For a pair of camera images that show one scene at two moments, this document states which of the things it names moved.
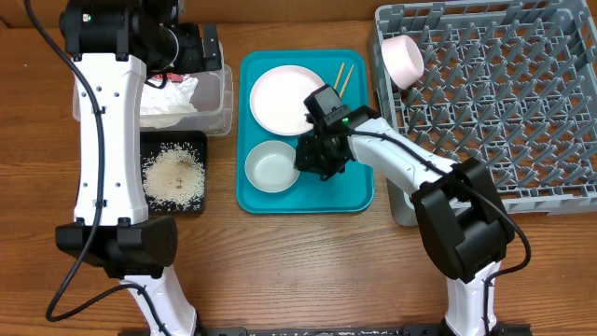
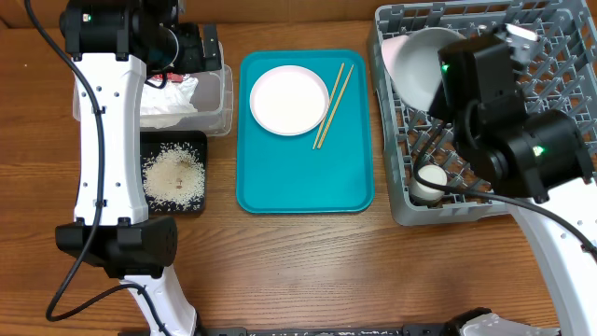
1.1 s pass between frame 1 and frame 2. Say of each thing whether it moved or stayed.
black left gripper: stayed
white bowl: moved
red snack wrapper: stayed
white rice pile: stayed
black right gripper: moved
